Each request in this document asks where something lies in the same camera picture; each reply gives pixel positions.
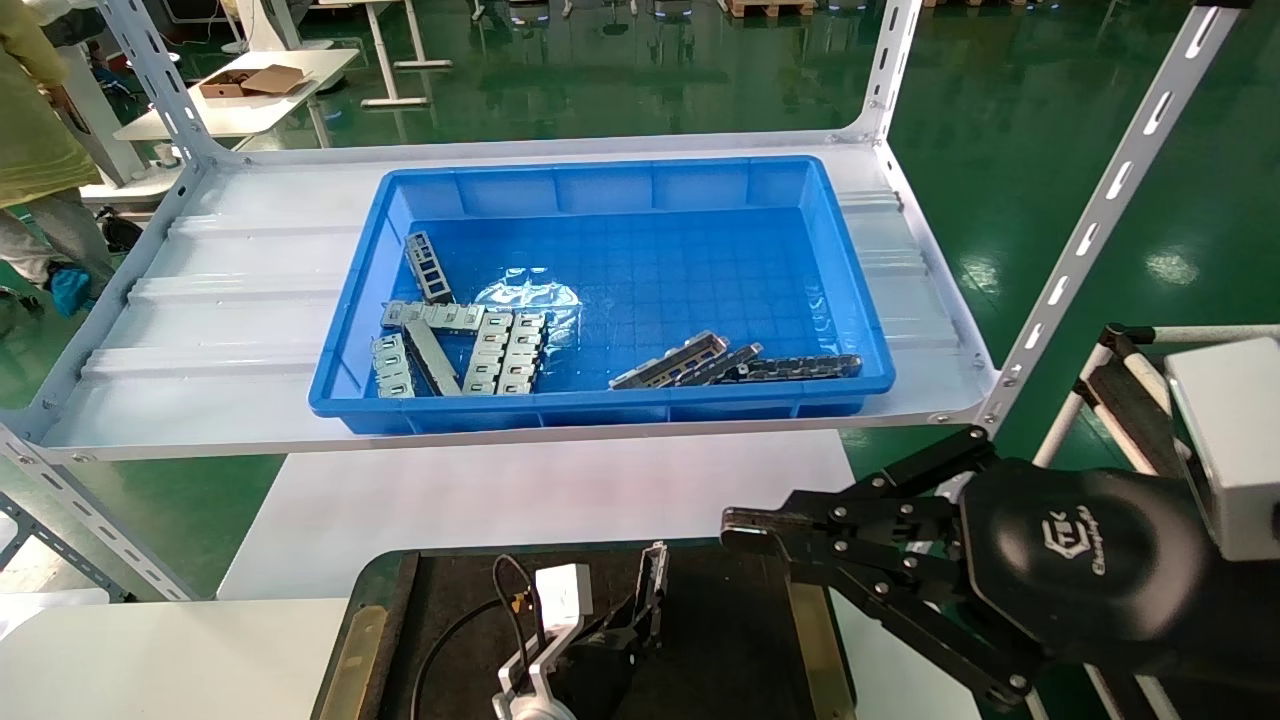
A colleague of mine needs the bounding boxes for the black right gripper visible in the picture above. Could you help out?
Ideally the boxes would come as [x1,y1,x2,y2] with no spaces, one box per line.
[725,458,1280,709]

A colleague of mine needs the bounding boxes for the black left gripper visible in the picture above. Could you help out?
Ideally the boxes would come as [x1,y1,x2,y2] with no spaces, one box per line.
[550,427,1002,720]

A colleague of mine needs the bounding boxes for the silver metal channel part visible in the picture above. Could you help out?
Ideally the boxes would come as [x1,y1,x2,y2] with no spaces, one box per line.
[633,541,670,641]
[609,331,730,391]

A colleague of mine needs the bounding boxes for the black container tray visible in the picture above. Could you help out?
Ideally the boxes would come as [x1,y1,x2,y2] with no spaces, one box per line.
[312,540,857,720]

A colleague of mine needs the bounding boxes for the dark narrow metal part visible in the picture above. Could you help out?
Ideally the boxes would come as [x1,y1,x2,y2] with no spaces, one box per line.
[680,343,764,387]

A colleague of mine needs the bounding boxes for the long dark metal part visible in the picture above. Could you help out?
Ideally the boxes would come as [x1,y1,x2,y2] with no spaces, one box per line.
[720,354,863,386]

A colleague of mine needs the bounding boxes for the silver slotted metal part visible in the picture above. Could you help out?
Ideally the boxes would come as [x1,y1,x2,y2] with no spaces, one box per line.
[381,300,488,334]
[462,311,515,396]
[497,312,548,396]

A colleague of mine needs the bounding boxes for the short silver clip part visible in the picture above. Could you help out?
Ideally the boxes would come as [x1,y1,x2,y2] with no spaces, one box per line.
[371,333,417,399]

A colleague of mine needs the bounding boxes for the dark ladder-shaped metal part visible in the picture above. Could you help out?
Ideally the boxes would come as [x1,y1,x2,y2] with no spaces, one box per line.
[405,231,457,305]

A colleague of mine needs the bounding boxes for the white tube stand black padding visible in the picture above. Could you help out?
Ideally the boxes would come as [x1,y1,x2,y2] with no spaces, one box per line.
[1030,322,1280,720]

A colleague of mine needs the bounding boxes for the clear plastic bag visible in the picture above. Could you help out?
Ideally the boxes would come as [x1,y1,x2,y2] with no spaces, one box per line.
[472,268,584,353]

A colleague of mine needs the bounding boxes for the plain grey metal bar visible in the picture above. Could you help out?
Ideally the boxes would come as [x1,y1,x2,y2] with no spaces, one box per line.
[405,320,464,397]

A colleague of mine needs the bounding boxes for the blue plastic bin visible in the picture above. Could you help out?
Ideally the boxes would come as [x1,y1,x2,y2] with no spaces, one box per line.
[308,155,897,436]

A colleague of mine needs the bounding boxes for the white metal shelf rack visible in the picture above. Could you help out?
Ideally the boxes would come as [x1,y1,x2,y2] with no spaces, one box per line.
[0,0,1256,603]

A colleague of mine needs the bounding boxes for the white desk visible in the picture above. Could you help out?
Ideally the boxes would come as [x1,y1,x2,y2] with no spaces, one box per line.
[113,48,361,151]

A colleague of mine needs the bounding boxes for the small black object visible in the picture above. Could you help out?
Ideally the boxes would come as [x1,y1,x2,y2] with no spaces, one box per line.
[98,210,143,253]

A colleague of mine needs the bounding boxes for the brown cardboard box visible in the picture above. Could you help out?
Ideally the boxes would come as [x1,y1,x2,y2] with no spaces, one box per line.
[198,64,307,100]

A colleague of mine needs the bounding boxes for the person in yellow coat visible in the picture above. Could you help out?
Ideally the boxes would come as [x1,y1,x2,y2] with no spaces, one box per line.
[0,0,113,319]

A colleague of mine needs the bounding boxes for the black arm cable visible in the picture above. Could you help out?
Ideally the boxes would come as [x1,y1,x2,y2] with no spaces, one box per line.
[410,555,547,720]

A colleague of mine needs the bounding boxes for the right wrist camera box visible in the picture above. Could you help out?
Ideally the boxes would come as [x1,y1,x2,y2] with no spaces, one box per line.
[1165,337,1280,563]

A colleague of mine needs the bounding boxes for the white desk frame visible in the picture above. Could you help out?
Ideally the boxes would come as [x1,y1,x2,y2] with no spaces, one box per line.
[360,0,453,108]

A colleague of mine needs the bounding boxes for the white machine pedestal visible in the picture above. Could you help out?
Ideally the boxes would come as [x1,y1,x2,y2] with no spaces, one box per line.
[40,0,186,209]

